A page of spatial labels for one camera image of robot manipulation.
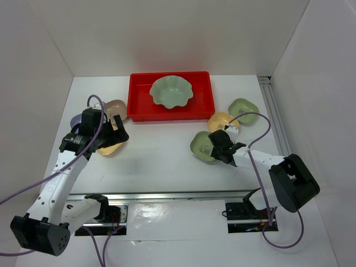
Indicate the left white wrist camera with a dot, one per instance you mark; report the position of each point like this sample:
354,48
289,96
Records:
99,106

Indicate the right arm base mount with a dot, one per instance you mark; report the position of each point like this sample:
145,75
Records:
243,218

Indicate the brown square plate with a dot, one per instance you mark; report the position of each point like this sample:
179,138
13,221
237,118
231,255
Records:
116,107

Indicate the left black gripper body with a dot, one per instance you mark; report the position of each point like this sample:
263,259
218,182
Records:
108,137

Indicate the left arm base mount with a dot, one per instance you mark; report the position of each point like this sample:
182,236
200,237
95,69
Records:
115,220

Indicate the red plastic bin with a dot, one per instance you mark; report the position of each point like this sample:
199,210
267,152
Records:
141,107

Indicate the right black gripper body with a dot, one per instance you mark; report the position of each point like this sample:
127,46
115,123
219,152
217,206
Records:
216,153

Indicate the green square plate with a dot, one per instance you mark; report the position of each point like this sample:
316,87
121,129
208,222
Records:
240,106
202,147

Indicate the large green scalloped bowl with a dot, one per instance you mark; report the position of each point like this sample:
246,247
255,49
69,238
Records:
171,91

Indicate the yellow square plate right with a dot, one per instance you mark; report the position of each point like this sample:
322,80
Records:
218,121

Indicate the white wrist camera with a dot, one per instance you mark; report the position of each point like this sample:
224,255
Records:
232,132
99,106

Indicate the aluminium rail right side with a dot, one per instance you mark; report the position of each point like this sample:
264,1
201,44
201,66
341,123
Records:
274,115

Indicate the yellow square plate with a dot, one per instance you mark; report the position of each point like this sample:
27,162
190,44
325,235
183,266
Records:
218,121
112,150

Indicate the aluminium rail front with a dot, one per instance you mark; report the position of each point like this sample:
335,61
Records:
165,196

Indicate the aluminium rail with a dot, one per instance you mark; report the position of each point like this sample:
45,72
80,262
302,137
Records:
274,115
165,196

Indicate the yellow square plate left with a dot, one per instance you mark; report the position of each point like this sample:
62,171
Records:
112,150

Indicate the purple square plate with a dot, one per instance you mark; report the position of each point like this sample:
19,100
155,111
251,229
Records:
75,120

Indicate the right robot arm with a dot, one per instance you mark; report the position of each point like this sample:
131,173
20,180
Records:
284,181

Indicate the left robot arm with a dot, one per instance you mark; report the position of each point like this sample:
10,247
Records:
49,223

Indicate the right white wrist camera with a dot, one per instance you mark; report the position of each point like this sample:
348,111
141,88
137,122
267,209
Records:
232,132

